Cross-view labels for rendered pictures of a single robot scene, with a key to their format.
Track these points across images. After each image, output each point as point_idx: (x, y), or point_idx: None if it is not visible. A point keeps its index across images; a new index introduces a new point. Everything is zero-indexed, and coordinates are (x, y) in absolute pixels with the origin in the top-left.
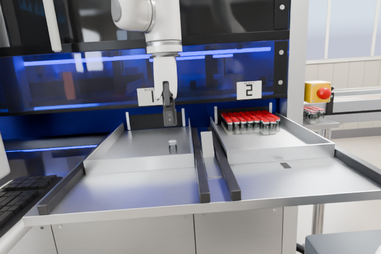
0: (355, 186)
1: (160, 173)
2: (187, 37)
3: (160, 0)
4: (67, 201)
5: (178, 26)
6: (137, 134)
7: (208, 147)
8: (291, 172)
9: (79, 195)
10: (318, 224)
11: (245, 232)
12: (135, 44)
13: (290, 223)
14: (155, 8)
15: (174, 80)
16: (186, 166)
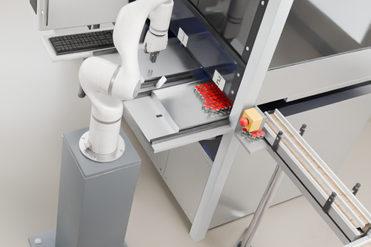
0: (148, 134)
1: None
2: (205, 21)
3: (153, 11)
4: (101, 57)
5: (160, 25)
6: (175, 50)
7: (159, 84)
8: (152, 117)
9: (106, 58)
10: (249, 225)
11: (191, 161)
12: (186, 3)
13: (210, 183)
14: (149, 14)
15: (149, 45)
16: (141, 82)
